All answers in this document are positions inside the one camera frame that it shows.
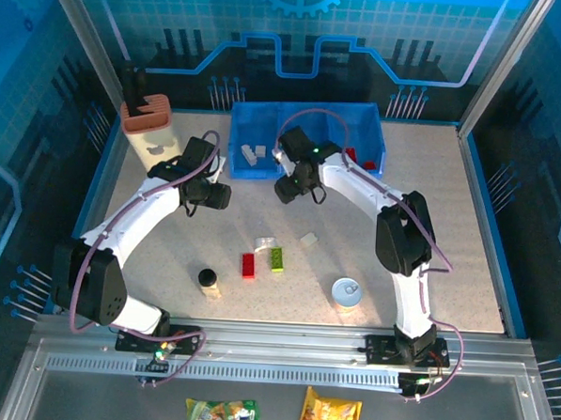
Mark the small white lego brick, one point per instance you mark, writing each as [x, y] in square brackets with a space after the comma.
[261, 150]

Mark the long white lego brick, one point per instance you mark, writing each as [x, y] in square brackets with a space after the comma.
[249, 154]

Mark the clear lego brick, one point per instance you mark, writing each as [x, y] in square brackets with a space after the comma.
[265, 243]

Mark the blue plastic bin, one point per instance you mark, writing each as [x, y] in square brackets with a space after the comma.
[252, 128]
[313, 120]
[364, 130]

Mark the green lego brick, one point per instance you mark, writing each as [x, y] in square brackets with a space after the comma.
[277, 259]

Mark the small red lego brick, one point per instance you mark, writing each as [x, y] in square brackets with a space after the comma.
[370, 166]

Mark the long red lego brick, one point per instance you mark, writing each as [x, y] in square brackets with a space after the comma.
[248, 266]

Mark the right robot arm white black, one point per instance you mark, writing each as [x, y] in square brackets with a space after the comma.
[401, 240]

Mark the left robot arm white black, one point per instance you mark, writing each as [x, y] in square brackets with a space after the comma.
[102, 285]

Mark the spice jar black lid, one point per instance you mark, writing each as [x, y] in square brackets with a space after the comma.
[207, 277]

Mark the cream knife block pink top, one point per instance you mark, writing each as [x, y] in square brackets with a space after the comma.
[146, 127]

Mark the blue table edge trim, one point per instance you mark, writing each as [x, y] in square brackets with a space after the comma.
[474, 159]
[95, 186]

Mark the silver tin can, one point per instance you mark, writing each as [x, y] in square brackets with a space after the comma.
[347, 291]

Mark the small circuit board with LEDs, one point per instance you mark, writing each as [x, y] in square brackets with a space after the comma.
[161, 355]
[424, 382]

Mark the green snack bag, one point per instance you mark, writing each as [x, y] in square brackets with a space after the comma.
[220, 416]

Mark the yellow snack bag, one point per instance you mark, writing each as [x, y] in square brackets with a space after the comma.
[328, 415]

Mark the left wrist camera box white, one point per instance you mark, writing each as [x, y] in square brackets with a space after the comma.
[219, 165]

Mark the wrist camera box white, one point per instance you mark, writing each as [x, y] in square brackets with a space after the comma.
[219, 165]
[280, 157]

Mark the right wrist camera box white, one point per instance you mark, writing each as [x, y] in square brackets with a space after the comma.
[280, 157]

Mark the aluminium front rail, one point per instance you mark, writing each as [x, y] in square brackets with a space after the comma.
[278, 337]

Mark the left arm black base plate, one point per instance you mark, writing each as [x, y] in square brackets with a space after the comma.
[132, 341]

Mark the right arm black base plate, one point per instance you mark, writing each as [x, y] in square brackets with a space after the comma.
[381, 349]

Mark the aluminium frame post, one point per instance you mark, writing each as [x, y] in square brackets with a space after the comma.
[504, 66]
[82, 35]

